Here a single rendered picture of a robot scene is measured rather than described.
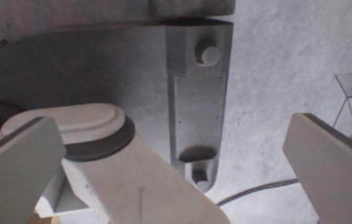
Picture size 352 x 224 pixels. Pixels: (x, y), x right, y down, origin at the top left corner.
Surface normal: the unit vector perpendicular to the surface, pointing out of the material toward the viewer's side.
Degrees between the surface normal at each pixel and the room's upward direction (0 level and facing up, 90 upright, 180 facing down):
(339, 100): 10
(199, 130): 0
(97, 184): 90
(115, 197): 90
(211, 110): 0
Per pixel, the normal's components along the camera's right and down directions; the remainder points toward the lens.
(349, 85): 0.19, 0.31
